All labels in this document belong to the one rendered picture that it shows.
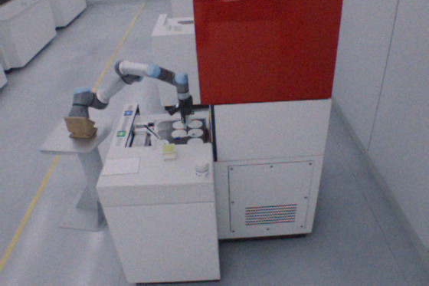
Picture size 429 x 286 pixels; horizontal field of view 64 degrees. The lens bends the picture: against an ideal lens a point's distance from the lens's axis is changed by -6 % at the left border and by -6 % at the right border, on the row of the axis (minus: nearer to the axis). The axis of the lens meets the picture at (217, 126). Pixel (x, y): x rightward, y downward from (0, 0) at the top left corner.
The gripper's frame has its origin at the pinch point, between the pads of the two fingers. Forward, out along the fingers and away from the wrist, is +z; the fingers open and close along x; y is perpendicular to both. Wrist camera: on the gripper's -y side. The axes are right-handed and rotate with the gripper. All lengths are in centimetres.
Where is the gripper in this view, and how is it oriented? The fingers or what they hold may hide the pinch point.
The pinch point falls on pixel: (183, 125)
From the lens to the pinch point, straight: 229.8
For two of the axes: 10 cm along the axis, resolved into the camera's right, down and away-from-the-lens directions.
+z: 0.4, 8.4, 5.5
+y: 9.5, -2.0, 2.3
